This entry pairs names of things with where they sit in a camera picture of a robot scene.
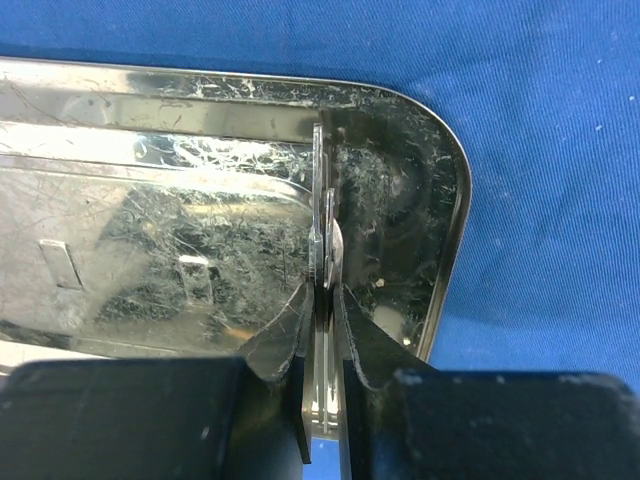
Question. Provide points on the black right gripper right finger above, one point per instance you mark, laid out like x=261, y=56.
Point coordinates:
x=399, y=418

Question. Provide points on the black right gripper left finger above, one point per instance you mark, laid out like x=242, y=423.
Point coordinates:
x=241, y=416

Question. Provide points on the blue surgical drape cloth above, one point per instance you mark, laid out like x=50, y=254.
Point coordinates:
x=543, y=97

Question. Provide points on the steel tweezers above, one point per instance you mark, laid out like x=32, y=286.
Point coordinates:
x=317, y=271

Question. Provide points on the stainless steel instrument tray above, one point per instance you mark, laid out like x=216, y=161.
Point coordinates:
x=149, y=211

